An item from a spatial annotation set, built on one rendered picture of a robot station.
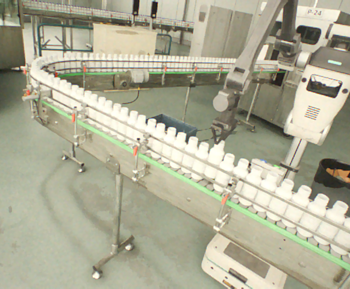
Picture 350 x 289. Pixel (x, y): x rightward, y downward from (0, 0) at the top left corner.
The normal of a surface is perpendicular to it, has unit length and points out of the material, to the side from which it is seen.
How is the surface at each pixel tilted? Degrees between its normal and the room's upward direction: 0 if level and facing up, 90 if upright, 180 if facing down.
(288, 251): 90
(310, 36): 90
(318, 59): 90
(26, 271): 0
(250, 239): 90
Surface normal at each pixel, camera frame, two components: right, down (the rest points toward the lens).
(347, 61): -0.58, 0.31
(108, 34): 0.59, 0.46
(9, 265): 0.15, -0.87
